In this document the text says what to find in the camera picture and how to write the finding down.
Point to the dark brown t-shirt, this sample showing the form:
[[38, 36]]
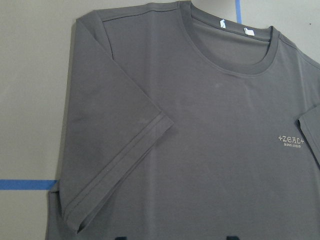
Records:
[[185, 126]]

